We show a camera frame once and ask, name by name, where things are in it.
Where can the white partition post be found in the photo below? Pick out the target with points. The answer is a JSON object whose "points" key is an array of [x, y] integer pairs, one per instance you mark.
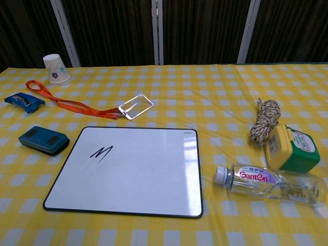
{"points": [[156, 30], [249, 30], [65, 30]]}

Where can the small black-framed whiteboard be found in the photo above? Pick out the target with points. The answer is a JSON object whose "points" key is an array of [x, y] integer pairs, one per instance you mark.
{"points": [[141, 174]]}

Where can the yellow and green box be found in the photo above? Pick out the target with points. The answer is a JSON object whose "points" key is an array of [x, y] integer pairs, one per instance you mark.
{"points": [[294, 153]]}

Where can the floral paper cup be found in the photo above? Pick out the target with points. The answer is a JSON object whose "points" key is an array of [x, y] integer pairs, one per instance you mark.
{"points": [[55, 69]]}

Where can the dark partition panel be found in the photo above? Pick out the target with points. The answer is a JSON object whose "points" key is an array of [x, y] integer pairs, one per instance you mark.
{"points": [[294, 30], [205, 30], [25, 30], [110, 30]]}

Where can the blue snack packet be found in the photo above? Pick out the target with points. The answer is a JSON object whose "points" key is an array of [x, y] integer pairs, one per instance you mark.
{"points": [[23, 101]]}

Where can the clear plastic water bottle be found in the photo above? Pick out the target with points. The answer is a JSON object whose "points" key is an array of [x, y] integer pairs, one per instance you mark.
{"points": [[256, 179]]}

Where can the yellow checkered tablecloth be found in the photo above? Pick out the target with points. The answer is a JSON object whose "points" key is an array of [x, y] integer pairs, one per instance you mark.
{"points": [[179, 102]]}

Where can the clear badge holder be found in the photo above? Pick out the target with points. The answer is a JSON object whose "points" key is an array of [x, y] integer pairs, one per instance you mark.
{"points": [[135, 106]]}

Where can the blue whiteboard eraser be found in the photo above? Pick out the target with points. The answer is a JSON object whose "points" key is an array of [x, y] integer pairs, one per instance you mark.
{"points": [[41, 139]]}

